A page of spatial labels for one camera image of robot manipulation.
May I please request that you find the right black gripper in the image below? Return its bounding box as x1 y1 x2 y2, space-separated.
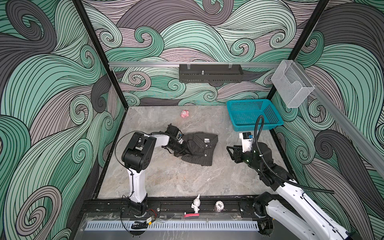
227 143 265 174

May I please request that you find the dark pinstriped long sleeve shirt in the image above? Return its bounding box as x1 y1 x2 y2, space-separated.
181 132 219 167

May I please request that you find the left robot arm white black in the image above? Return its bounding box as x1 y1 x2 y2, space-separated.
121 124 191 215

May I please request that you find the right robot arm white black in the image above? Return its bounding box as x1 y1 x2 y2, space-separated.
227 142 360 240

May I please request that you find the pink toy figure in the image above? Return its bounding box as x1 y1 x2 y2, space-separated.
180 110 189 119

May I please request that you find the teal plastic basket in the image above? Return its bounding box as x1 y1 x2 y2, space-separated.
227 99 284 132

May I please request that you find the white rabbit figurine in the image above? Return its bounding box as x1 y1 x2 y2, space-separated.
191 195 201 213

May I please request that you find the small white patterned jar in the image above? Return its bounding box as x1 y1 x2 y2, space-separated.
214 201 224 213

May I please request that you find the pink flat base piece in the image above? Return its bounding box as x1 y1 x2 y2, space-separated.
184 213 200 219

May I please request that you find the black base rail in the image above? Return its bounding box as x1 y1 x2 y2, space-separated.
81 194 301 220

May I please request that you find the clear acrylic wall holder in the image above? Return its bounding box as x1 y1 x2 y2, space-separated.
271 60 315 109

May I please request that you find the black perforated wall tray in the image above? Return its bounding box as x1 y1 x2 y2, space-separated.
179 64 244 86

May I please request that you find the aluminium back rail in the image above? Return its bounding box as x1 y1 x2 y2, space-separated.
108 61 280 69

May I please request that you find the aluminium rail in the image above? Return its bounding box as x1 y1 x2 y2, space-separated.
108 61 280 69
297 64 384 176

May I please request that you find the aluminium right rail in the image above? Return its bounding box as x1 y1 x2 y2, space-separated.
297 64 384 176

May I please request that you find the white slotted cable duct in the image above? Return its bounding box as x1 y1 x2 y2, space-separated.
84 220 259 232

